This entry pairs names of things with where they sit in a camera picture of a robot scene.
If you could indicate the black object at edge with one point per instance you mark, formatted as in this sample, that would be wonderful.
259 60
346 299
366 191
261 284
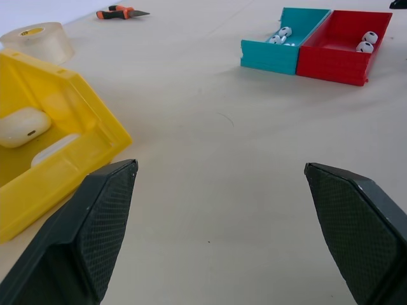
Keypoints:
399 4

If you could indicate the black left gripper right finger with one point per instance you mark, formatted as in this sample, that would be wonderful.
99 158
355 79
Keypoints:
359 228

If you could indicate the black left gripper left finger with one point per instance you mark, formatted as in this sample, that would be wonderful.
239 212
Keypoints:
79 241

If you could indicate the red plastic tray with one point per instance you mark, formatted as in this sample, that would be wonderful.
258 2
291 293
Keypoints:
340 54

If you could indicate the teal plastic tray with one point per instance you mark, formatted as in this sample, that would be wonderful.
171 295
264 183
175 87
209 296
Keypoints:
280 51

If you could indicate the clear adhesive tape roll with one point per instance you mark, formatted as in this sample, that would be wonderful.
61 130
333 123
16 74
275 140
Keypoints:
39 39

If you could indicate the yellow plastic bin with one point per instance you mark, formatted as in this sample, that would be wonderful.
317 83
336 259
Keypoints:
47 127

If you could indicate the white earbud charging case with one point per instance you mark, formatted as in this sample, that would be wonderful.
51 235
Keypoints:
22 127

